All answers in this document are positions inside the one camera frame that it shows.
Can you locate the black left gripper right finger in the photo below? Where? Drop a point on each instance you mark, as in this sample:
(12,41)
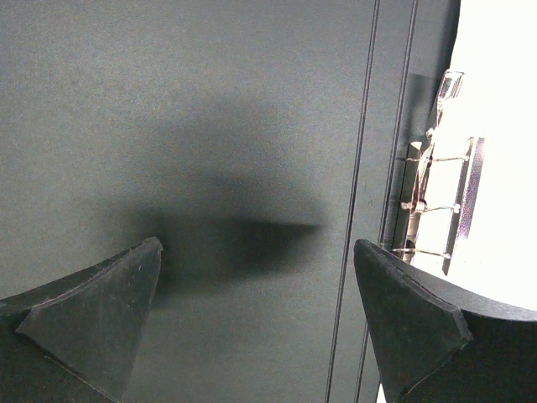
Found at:
(437,342)

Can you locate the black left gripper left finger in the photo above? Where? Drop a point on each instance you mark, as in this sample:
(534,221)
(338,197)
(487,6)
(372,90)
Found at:
(76,339)

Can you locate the white paper sheets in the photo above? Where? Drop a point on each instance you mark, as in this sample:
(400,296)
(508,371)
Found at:
(495,48)

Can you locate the white folder black inside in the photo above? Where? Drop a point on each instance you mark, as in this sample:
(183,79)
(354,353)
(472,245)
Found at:
(255,139)

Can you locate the metal folder clip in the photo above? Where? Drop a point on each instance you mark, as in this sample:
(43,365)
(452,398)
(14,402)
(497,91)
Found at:
(442,173)

